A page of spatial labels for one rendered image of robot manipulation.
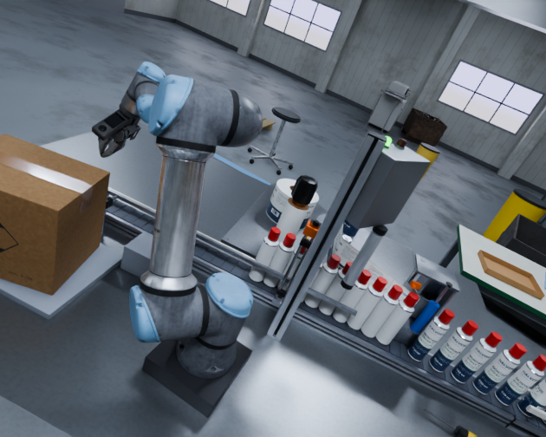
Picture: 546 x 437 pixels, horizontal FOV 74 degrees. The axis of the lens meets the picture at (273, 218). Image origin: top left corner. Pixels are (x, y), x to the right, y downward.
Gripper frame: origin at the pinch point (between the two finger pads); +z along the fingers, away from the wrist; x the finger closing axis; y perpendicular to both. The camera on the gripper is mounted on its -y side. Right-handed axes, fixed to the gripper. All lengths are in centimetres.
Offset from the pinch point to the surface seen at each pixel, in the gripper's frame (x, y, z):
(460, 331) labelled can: -120, 0, -43
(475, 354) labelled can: -128, -1, -41
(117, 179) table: 0.6, 24.3, 24.0
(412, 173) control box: -71, -9, -67
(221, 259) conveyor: -53, 0, -1
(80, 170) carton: -7.9, -23.0, -9.9
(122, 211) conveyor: -16.5, -0.4, 12.5
